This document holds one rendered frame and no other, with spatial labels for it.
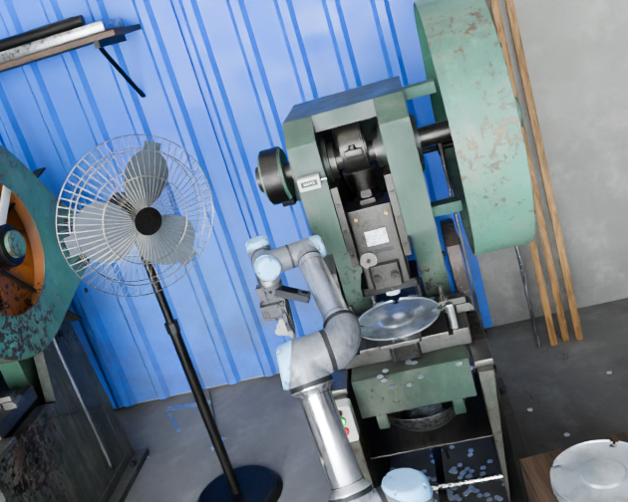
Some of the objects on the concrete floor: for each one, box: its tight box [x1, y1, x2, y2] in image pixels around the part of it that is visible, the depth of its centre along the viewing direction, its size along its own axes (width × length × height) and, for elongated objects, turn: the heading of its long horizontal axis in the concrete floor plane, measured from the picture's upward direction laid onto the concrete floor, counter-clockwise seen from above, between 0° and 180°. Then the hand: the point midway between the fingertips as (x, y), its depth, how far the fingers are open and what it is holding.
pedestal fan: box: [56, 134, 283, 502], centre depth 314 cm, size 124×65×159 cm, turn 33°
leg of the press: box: [440, 218, 529, 502], centre depth 274 cm, size 92×12×90 cm, turn 33°
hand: (294, 336), depth 237 cm, fingers closed
